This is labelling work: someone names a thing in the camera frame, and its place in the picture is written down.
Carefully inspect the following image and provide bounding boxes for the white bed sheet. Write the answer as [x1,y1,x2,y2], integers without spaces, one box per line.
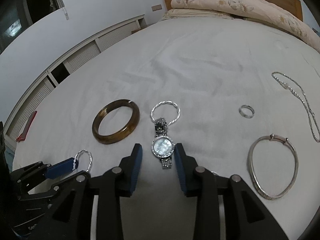
[11,17,320,240]

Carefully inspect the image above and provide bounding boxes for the plain silver bangle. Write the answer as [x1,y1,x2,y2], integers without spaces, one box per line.
[247,134,299,200]

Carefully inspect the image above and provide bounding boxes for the silver chain necklace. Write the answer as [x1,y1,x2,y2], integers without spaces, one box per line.
[280,72,320,143]

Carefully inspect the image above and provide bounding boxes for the pearl strand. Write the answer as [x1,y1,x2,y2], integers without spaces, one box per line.
[272,72,307,105]

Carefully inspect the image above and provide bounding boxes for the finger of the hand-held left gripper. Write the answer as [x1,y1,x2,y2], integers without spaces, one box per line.
[19,180,68,202]
[10,157,80,196]

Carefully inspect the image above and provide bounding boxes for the silver wristwatch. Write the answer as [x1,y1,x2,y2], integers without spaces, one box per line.
[151,117,176,170]

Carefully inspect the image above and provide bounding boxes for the brown stone bangle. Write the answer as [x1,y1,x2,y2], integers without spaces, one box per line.
[91,99,140,145]

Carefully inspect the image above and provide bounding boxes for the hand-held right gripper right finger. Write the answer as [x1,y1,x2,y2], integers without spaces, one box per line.
[174,143,290,240]

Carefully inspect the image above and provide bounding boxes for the small twisted silver hoop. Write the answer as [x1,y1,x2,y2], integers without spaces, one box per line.
[72,150,93,173]

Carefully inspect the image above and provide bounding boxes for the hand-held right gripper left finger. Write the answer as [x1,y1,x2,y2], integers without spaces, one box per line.
[30,144,143,240]

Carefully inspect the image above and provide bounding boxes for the wooden headboard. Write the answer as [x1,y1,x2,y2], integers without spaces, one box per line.
[160,0,303,22]

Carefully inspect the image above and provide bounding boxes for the silver ring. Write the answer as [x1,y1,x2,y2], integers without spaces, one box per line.
[239,105,255,118]

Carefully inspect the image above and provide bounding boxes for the white louvred cabinet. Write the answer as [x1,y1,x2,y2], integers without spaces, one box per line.
[0,14,148,153]

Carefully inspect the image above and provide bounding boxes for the twisted silver bangle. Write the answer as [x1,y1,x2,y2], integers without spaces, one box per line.
[150,101,181,127]

